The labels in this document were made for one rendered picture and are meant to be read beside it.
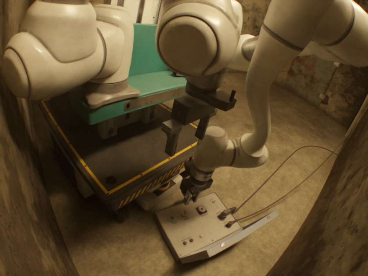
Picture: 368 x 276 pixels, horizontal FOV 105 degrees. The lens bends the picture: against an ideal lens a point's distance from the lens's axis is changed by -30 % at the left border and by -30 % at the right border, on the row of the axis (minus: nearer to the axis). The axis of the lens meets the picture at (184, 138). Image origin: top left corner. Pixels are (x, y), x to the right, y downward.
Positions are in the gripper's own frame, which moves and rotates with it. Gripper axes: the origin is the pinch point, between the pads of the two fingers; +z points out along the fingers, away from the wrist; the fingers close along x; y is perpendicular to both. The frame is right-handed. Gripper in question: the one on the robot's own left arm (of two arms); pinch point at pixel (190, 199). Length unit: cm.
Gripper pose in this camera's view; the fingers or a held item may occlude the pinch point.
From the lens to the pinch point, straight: 92.3
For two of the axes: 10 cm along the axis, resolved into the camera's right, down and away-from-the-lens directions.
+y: 4.7, 5.9, -6.5
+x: 8.5, -1.3, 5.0
